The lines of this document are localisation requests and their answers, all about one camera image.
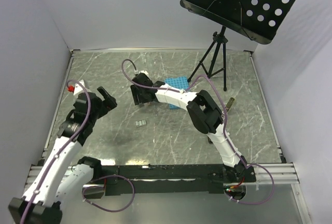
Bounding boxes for aluminium frame rail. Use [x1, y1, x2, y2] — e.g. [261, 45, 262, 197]
[15, 163, 312, 224]

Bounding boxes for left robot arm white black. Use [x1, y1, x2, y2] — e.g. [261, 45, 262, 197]
[8, 84, 117, 223]

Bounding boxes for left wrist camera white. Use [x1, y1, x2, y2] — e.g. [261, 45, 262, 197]
[67, 79, 90, 97]

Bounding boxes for grey staple strips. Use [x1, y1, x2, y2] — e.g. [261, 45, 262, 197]
[135, 120, 147, 128]

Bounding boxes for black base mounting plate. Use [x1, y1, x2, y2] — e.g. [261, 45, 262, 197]
[83, 164, 256, 196]

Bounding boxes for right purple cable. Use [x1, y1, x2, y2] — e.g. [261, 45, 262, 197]
[121, 59, 275, 205]

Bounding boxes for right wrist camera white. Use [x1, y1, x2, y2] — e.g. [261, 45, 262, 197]
[137, 70, 149, 77]

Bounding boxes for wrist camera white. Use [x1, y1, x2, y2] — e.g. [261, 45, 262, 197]
[67, 79, 90, 97]
[137, 70, 149, 77]

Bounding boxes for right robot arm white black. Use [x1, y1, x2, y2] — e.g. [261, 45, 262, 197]
[131, 73, 247, 181]

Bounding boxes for purple cable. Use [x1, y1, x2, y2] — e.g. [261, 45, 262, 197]
[121, 59, 275, 205]
[19, 79, 135, 224]

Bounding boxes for blue studded building plate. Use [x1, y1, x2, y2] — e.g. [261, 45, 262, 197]
[164, 76, 189, 110]

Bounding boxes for black perforated music stand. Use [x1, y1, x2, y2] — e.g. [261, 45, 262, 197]
[180, 0, 295, 78]

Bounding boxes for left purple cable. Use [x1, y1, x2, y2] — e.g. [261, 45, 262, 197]
[19, 79, 135, 224]

